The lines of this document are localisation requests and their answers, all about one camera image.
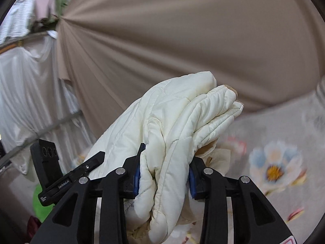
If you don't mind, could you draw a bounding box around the hanging pink garment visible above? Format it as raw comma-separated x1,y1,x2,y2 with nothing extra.
34,0,56,22

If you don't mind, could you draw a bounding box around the light grey garment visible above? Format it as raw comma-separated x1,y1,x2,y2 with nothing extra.
71,76,325,244

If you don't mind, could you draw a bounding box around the hanging white garment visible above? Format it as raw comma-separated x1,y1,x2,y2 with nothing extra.
1,0,35,42

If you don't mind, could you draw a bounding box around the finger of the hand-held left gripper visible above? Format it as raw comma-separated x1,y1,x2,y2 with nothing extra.
68,151,106,181

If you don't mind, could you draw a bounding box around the wooden curtain rail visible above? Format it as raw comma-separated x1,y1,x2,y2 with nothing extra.
0,34,50,54

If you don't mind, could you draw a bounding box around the beige curtain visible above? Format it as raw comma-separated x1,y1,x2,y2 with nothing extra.
54,0,325,148

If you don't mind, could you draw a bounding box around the green plastic object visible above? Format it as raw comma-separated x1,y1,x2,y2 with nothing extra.
33,183,55,221

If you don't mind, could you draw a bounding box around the white sheer curtain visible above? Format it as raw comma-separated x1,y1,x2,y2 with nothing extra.
0,34,95,176

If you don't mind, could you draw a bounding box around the dark red cloth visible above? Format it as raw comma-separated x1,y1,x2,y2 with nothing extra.
27,215,43,244

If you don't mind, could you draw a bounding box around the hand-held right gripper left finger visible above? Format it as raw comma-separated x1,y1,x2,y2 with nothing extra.
29,142,146,244

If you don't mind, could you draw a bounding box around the cream padded jacket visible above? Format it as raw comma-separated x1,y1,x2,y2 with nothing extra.
82,70,244,244

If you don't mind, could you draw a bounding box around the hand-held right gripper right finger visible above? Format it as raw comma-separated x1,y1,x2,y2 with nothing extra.
188,157,302,244

